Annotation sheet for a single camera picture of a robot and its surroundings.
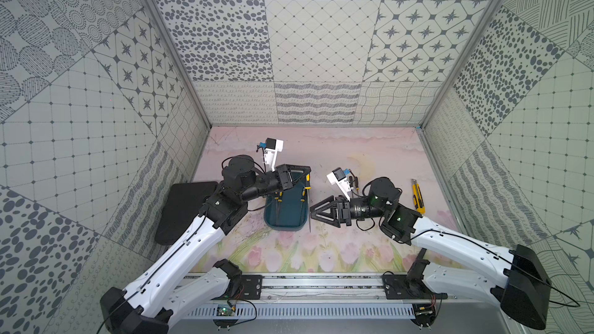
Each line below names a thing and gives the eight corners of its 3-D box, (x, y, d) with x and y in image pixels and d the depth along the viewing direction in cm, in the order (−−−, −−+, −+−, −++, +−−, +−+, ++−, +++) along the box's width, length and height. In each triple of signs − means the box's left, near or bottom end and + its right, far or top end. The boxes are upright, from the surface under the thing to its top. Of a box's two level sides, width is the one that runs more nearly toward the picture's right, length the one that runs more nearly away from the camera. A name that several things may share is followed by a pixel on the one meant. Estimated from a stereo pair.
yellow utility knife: (415, 213, 93) (417, 211, 91) (409, 181, 103) (411, 178, 101) (424, 214, 93) (426, 212, 91) (417, 182, 103) (419, 179, 101)
